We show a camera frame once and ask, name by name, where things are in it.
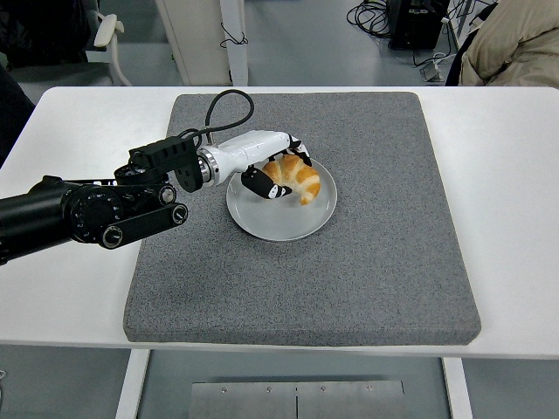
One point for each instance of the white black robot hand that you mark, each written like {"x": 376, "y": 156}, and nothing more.
{"x": 249, "y": 148}

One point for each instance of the golden croissant bread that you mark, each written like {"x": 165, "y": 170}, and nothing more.
{"x": 301, "y": 174}

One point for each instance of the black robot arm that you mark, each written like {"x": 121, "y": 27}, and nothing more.
{"x": 43, "y": 214}

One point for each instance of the round grey plate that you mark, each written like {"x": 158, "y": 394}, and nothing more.
{"x": 279, "y": 222}

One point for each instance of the grey metal plate with screws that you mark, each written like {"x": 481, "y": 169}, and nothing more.
{"x": 262, "y": 401}

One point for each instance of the white desk leg panel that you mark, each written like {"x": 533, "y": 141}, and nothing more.
{"x": 196, "y": 35}

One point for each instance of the grey felt mat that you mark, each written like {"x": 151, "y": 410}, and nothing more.
{"x": 305, "y": 283}

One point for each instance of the white office chair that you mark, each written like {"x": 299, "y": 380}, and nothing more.
{"x": 107, "y": 30}

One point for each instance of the grey power adapter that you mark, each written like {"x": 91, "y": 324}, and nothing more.
{"x": 432, "y": 72}

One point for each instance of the black computer case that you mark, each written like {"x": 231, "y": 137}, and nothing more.
{"x": 415, "y": 26}

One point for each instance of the person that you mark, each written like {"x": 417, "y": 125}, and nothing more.
{"x": 13, "y": 118}

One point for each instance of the white table leg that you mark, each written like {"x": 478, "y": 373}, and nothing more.
{"x": 129, "y": 388}
{"x": 458, "y": 393}

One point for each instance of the beige padded jacket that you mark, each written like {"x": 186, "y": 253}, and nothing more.
{"x": 515, "y": 48}

